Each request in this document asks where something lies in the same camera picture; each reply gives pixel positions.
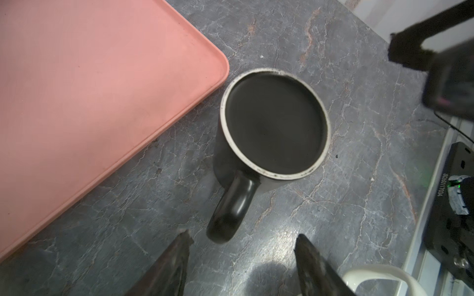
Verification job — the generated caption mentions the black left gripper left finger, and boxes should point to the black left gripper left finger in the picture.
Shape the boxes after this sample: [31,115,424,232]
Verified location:
[126,230,194,296]

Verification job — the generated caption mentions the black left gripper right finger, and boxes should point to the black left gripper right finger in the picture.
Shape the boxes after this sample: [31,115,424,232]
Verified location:
[294,234,356,296]

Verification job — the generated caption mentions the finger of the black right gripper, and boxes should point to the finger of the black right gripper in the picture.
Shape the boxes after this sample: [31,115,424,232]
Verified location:
[388,0,474,72]

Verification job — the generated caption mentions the black mug white rim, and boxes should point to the black mug white rim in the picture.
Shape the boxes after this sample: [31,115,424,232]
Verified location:
[206,68,331,244]

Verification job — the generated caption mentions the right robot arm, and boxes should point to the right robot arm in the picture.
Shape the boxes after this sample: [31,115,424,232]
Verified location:
[388,1,474,122]

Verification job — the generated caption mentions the white ribbed mug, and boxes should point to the white ribbed mug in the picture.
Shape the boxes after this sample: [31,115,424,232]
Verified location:
[342,264,427,296]

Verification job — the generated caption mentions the pink plastic tray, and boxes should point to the pink plastic tray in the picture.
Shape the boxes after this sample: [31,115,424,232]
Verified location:
[1,1,230,259]

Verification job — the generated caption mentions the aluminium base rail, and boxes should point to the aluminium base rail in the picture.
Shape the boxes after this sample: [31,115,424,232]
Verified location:
[402,118,474,296]

